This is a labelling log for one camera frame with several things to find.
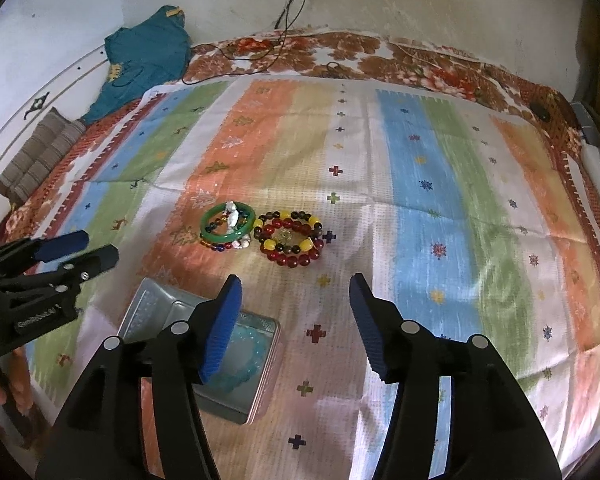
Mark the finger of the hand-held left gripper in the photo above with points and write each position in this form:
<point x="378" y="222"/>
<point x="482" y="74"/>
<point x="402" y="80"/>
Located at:
<point x="62" y="246"/>
<point x="97" y="259"/>

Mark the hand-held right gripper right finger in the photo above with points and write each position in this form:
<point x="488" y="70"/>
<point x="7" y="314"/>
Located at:
<point x="367" y="325"/>

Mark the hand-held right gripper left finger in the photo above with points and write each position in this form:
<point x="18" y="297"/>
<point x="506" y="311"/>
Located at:
<point x="222" y="325"/>

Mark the rectangular metal tin box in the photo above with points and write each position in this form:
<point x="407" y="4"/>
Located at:
<point x="145" y="305"/>

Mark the green jade bangle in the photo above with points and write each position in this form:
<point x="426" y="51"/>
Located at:
<point x="215" y="232"/>

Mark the brown striped cushion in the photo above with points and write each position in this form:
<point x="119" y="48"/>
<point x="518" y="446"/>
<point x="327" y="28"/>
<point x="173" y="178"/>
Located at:
<point x="35" y="155"/>

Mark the striped pastel cloth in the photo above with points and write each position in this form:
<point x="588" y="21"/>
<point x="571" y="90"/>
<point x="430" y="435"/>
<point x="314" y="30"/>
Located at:
<point x="430" y="210"/>

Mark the white headboard panel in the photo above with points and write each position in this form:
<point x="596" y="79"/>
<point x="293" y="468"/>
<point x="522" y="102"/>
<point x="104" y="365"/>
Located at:
<point x="40" y="60"/>

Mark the teal garment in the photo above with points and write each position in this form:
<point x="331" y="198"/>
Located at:
<point x="140" y="60"/>

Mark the grey box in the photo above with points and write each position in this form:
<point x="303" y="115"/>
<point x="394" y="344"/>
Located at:
<point x="586" y="122"/>

